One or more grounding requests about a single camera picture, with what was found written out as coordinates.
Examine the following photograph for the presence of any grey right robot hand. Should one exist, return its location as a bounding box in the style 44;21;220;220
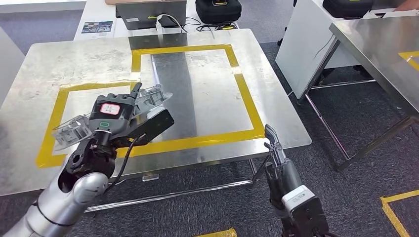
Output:
263;123;303;211

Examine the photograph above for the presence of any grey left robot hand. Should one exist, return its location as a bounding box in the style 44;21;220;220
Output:
87;82;143;134

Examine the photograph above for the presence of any silver plastic wheel cover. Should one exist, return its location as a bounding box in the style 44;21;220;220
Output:
51;83;173;152

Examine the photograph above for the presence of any metal workbench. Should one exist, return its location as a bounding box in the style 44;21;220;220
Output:
304;15;419;172
0;29;312;213

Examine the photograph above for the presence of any yellow floor tape square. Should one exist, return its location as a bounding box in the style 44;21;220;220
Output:
380;190;419;237
193;228;238;237

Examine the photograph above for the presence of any printed photo sheet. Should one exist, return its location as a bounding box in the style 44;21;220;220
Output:
81;21;114;34

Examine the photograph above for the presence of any black laptop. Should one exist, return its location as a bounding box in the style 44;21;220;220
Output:
115;0;187;31

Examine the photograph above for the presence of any white side panel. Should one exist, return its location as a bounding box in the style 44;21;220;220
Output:
0;26;26;109

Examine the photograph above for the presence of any white panel desk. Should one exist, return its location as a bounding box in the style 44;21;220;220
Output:
275;0;419;100

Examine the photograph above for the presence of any black zip case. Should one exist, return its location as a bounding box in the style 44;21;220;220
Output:
195;0;242;24
322;0;374;19

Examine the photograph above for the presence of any yellow tape rectangle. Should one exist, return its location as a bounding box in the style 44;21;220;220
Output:
398;50;419;73

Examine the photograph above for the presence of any white paper sheet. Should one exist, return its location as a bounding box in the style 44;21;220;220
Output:
383;9;419;19

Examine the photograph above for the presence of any person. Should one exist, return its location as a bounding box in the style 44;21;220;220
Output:
394;0;419;12

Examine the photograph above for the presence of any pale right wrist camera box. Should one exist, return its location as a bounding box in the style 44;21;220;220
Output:
281;185;330;237

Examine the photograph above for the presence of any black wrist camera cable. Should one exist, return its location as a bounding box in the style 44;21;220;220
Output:
104;133;147;194

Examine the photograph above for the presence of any white laptop cable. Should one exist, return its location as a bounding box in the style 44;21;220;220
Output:
155;13;187;34

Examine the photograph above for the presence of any black desk cable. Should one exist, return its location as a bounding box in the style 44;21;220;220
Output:
183;18;236;34

